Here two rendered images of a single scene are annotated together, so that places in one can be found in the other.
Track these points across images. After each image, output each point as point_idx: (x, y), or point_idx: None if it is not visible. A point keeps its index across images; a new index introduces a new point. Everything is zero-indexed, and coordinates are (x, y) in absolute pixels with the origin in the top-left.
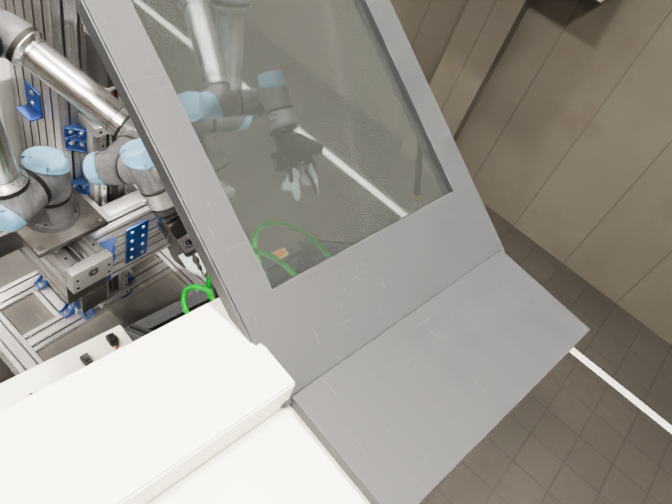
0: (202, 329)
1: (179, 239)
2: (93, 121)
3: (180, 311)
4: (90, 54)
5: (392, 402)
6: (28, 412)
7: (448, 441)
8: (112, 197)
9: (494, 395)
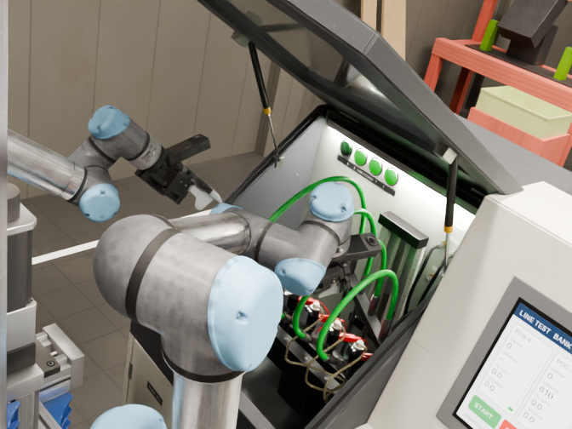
0: (527, 208)
1: (368, 248)
2: (20, 374)
3: (256, 408)
4: (8, 266)
5: (509, 163)
6: None
7: (524, 153)
8: None
9: (477, 129)
